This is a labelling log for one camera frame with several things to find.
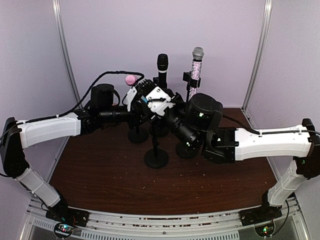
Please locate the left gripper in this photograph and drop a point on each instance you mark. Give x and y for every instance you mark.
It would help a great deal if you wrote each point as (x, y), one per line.
(134, 108)

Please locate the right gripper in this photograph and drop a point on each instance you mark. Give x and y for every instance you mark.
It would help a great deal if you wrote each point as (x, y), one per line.
(178, 97)

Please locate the pink microphone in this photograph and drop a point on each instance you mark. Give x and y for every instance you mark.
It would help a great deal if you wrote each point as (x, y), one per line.
(131, 80)

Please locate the mic stand front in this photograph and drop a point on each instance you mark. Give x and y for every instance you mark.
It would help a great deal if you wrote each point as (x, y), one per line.
(156, 157)

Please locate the black microphone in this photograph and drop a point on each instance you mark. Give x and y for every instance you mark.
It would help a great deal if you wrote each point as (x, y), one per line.
(162, 67)

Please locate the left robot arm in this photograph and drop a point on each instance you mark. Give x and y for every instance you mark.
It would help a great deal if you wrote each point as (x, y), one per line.
(19, 135)

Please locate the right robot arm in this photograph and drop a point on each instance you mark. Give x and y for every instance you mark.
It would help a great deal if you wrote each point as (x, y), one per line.
(196, 124)

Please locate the pink mic stand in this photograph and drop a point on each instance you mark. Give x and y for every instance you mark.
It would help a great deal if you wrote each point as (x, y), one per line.
(137, 134)

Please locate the glitter mic stand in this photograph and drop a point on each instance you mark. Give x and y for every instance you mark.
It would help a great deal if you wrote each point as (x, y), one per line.
(180, 149)

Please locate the black mic stand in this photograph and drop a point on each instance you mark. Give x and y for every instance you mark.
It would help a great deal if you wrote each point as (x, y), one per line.
(159, 129)

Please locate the glitter silver microphone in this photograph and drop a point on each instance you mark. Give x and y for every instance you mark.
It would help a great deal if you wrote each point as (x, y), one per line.
(196, 68)

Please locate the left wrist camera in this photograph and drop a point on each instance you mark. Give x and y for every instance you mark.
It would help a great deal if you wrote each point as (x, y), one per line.
(129, 98)

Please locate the front aluminium rail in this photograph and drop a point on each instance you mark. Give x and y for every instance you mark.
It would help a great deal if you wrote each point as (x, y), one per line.
(223, 225)

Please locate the right aluminium post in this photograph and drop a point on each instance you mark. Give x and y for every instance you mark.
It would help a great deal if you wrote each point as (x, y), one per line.
(264, 31)

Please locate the aluminium post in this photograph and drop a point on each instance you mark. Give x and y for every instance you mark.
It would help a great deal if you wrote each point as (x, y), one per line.
(264, 31)
(65, 53)

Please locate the left aluminium post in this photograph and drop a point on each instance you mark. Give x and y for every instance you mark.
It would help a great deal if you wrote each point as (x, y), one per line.
(65, 53)

